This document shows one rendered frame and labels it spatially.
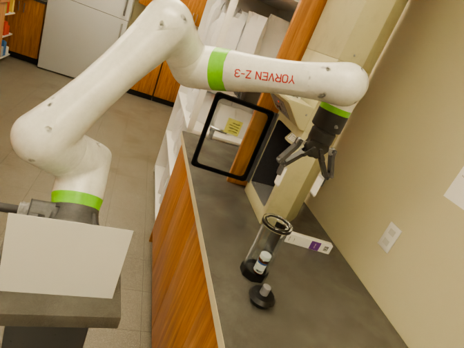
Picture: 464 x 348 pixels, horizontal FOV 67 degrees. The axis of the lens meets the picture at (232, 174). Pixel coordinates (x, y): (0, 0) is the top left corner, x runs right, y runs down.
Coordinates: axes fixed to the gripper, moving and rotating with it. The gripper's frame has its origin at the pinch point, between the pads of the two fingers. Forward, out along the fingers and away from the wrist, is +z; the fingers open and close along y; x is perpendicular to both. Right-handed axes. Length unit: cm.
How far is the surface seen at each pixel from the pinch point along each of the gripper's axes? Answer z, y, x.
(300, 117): -15.2, -9.0, -35.1
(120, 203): 132, 39, -180
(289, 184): 14.3, -18.2, -35.0
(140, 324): 131, 17, -55
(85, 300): 37, 54, 22
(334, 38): -47, -13, -46
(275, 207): 26.7, -17.0, -34.9
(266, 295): 32.4, 0.8, 14.9
